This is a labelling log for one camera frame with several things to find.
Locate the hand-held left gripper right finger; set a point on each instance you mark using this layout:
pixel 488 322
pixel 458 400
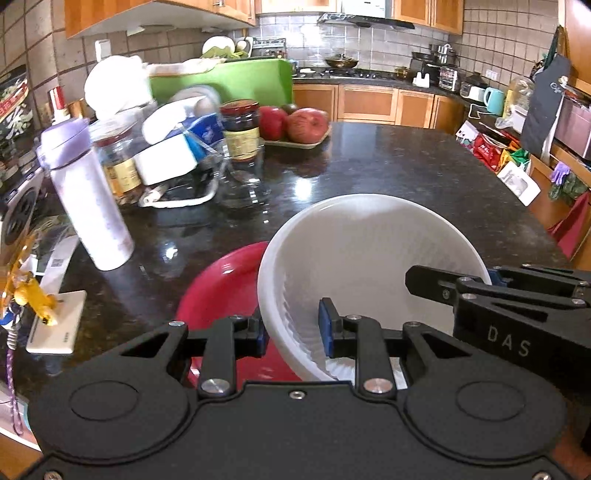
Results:
pixel 327 327

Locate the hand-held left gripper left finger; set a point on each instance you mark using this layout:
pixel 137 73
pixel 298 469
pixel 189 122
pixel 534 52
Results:
pixel 262 344

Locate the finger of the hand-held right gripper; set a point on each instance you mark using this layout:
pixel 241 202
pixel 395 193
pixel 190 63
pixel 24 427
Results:
pixel 434 281
pixel 545 277

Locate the red plastic bowl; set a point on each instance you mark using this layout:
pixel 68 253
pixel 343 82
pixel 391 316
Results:
pixel 217 295

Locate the large white ribbed bowl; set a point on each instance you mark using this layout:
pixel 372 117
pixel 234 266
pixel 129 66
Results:
pixel 360 249

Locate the red cloth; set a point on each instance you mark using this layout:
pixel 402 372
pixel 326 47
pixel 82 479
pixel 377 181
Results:
pixel 572 226

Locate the white framed box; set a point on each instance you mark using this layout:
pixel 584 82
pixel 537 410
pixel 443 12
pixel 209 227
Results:
pixel 519 184

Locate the purple gloves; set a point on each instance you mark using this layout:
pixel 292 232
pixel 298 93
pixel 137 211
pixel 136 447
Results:
pixel 561 173

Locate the red bag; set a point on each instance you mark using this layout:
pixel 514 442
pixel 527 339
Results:
pixel 489 152

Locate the clear glass cup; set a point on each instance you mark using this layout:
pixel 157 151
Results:
pixel 242 184

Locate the black apron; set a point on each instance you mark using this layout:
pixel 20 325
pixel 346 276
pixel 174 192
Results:
pixel 545 110

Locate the clear plastic jug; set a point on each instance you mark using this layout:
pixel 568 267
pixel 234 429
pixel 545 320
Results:
pixel 517 101

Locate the teal mug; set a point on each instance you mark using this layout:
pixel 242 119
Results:
pixel 494 101

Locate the white foam tray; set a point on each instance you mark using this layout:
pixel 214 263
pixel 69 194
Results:
pixel 300 144

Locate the wooden lower cabinets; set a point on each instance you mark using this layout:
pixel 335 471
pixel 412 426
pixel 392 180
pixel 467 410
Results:
pixel 369 104

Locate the white electric cooker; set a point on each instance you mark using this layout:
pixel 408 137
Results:
pixel 472 90

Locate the red apple right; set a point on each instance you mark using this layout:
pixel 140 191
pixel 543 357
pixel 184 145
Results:
pixel 308 124

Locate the red apple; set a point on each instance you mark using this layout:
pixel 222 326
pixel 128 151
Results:
pixel 272 122
pixel 308 124

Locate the white knife holder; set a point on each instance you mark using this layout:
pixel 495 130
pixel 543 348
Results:
pixel 421 81

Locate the silver toaster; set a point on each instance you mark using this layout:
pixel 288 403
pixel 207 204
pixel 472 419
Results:
pixel 449 79

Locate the white card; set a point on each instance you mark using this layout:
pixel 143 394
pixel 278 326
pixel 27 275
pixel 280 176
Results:
pixel 57 323

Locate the red apple left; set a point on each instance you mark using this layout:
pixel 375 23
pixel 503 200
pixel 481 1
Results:
pixel 272 122

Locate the dark sauce jar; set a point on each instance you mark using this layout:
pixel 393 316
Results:
pixel 240 129

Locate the blue and white package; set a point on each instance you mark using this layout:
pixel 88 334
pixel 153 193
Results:
pixel 205 134

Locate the brown kiwi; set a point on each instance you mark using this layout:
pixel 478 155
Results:
pixel 290 109

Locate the glass jar with yellow label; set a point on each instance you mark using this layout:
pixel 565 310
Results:
pixel 120 170

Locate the gas stove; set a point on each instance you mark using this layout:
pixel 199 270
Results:
pixel 351 73

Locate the purple water bottle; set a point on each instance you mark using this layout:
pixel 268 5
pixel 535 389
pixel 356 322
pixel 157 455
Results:
pixel 87 198

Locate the stacked metal pots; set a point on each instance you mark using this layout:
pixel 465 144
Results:
pixel 443 54

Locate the dark wok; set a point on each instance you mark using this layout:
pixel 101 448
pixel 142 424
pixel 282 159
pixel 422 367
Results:
pixel 341 61

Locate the green cutting board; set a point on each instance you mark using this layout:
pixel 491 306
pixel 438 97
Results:
pixel 240 81

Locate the range hood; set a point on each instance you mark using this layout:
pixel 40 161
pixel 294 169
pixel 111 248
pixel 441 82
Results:
pixel 364 21

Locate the white cloth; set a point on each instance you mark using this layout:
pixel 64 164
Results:
pixel 115 85

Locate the red capped bottle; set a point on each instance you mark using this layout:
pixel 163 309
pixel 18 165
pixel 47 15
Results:
pixel 58 104

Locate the white wall switch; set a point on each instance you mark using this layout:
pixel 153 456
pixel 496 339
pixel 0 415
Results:
pixel 102 49

